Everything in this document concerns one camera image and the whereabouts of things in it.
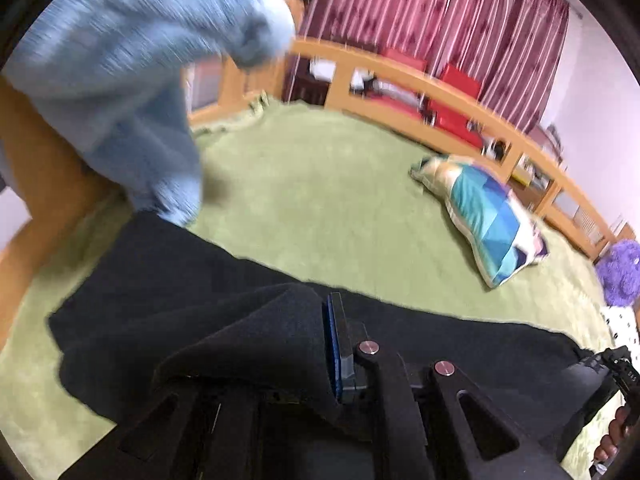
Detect black pants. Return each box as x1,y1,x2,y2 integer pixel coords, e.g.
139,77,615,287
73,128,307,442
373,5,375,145
48,212,616,457

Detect person's right hand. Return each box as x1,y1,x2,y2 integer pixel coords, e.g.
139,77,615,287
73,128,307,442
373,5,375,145
593,406,630,463

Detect white black-dotted pillow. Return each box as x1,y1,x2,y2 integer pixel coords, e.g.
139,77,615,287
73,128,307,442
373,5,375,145
600,306,639,352

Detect purple plush toy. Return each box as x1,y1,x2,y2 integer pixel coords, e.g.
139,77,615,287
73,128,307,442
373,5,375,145
596,240,640,307

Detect colourful geometric pillow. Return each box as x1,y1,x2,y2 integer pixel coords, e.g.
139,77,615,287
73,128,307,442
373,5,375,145
409,155,549,288

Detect green bed blanket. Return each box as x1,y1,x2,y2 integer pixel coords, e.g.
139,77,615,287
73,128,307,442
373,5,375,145
1,101,613,479

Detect left red chair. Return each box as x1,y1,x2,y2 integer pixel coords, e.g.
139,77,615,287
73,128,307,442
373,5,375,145
369,46,431,116

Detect red striped curtain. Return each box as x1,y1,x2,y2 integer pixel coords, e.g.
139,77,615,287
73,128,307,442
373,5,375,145
302,0,570,132

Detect blue plush towel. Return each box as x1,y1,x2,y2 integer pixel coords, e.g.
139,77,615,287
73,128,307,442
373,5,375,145
2,0,295,226

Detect wooden bed frame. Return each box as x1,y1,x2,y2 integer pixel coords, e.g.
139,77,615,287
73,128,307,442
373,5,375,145
0,0,637,351

